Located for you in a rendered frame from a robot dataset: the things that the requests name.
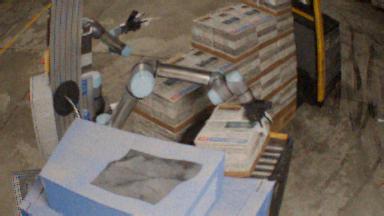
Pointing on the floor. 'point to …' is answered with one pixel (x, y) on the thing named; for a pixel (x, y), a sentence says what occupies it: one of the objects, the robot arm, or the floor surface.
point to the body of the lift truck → (306, 44)
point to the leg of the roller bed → (281, 190)
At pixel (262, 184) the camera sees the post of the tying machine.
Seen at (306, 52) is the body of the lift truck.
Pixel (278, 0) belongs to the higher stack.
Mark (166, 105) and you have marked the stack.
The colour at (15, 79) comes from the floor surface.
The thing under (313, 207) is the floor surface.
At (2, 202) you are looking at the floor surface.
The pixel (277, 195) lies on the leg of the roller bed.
